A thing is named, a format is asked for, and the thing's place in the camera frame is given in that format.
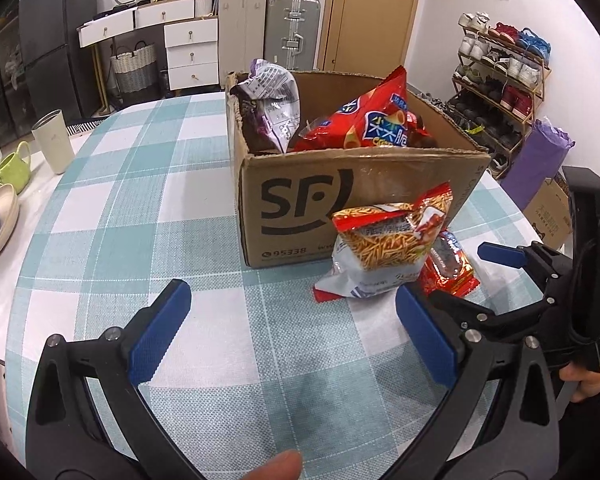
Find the pile of assorted shoes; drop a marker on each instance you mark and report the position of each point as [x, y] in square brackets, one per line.
[437, 107]

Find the small printed cardboard carton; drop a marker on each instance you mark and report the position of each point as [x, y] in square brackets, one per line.
[547, 215]

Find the beige suitcase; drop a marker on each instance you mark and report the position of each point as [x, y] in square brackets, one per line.
[242, 35]

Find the person's right hand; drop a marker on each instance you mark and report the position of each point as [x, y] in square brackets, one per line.
[592, 384]

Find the silver suitcase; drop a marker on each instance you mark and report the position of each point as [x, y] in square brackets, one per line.
[292, 25]

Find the dark glass cabinet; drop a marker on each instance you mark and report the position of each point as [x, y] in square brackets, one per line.
[5, 70]

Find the woven basket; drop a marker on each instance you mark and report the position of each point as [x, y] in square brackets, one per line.
[135, 70]

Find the brown cardboard box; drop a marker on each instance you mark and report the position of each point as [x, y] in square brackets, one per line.
[300, 200]

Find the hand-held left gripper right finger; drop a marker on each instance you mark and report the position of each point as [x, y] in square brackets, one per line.
[425, 335]

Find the small red snack packet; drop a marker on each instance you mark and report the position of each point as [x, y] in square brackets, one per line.
[455, 275]

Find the teal checked tablecloth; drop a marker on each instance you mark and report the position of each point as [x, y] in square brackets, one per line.
[180, 210]

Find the purple snack bag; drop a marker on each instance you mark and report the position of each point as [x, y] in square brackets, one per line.
[275, 105]

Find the rows of assorted shoes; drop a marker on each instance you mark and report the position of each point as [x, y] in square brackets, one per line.
[505, 65]

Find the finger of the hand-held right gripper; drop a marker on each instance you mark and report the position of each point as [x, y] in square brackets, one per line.
[502, 255]
[505, 320]

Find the purple yoga mat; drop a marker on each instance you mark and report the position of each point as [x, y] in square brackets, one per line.
[535, 165]

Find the metal shoe rack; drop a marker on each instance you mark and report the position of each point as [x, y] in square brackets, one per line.
[527, 110]

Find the white drawer desk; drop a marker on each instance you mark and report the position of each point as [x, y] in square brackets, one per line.
[190, 55]

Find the cream tumbler cup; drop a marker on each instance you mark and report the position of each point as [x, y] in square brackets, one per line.
[54, 145]

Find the striped floor mat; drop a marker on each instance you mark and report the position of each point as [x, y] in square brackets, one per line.
[87, 126]

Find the person's left hand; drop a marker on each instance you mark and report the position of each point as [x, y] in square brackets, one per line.
[275, 467]

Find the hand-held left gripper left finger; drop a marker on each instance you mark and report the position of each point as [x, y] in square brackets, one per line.
[160, 330]

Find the green mug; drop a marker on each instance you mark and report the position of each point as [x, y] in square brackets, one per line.
[12, 172]

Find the dark grey fridge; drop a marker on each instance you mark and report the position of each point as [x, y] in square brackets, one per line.
[55, 35]

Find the red chip bag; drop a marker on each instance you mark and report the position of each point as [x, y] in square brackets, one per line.
[375, 120]

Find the crispy noodle snack bag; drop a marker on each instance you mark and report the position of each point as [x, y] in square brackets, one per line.
[385, 245]

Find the wooden door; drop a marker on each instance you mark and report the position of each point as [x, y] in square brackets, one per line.
[375, 20]

